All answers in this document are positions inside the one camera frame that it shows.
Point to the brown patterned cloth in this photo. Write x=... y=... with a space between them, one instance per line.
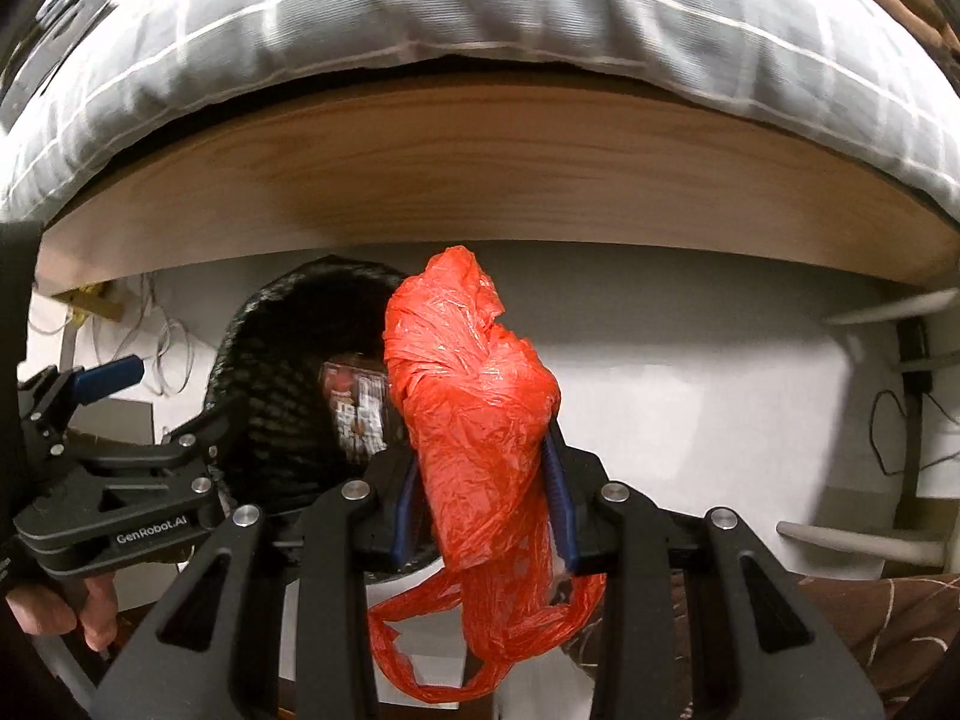
x=885 y=630

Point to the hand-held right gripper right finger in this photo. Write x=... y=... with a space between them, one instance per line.
x=559 y=517

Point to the white round bar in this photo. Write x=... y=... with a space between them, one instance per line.
x=855 y=541

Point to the black trash bin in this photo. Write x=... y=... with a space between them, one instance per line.
x=262 y=390

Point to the person's left hand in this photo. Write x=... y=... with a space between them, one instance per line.
x=94 y=615

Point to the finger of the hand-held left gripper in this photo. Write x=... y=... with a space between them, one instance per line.
x=112 y=376
x=202 y=431

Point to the red plastic bag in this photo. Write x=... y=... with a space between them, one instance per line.
x=480 y=405

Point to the wooden bed frame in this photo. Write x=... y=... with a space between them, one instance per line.
x=480 y=180

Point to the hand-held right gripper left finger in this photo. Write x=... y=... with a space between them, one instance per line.
x=405 y=514

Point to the grey checked bed sheet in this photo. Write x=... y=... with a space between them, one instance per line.
x=480 y=7

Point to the red and white snack packet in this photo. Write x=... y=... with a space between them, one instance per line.
x=356 y=409

